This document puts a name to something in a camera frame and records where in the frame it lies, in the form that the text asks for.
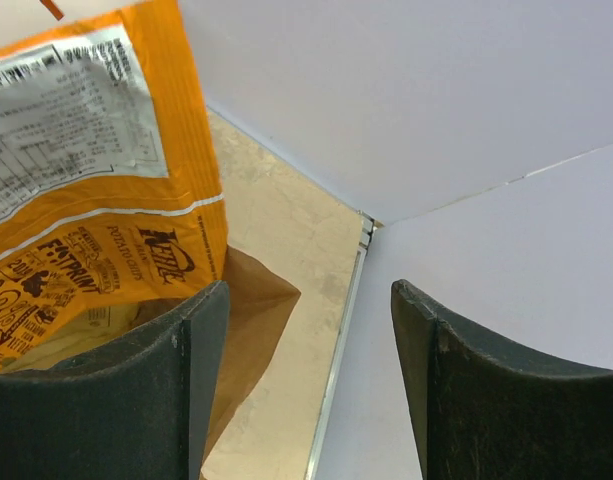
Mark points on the red paper bag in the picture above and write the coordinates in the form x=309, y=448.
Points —
x=235, y=47

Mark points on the orange Kettle chip bag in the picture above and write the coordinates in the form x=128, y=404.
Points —
x=110, y=191

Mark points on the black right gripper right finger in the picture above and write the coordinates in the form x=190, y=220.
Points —
x=485, y=407

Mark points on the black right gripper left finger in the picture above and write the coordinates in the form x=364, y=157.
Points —
x=137, y=407

